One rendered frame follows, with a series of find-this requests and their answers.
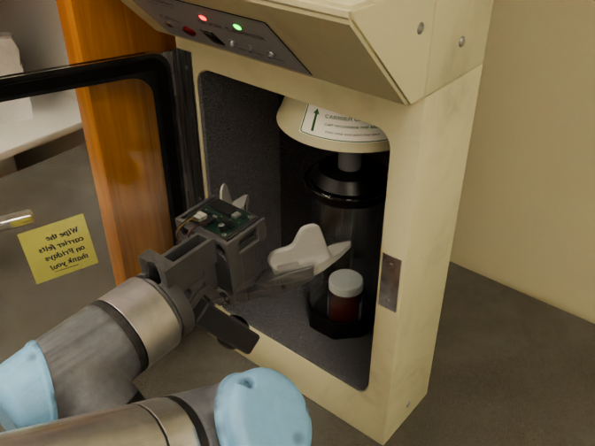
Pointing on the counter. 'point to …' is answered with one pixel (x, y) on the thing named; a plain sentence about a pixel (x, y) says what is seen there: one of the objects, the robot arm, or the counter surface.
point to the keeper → (390, 281)
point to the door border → (155, 109)
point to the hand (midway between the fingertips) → (297, 222)
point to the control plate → (251, 29)
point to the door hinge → (182, 67)
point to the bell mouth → (328, 128)
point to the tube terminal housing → (426, 107)
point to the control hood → (344, 40)
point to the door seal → (112, 77)
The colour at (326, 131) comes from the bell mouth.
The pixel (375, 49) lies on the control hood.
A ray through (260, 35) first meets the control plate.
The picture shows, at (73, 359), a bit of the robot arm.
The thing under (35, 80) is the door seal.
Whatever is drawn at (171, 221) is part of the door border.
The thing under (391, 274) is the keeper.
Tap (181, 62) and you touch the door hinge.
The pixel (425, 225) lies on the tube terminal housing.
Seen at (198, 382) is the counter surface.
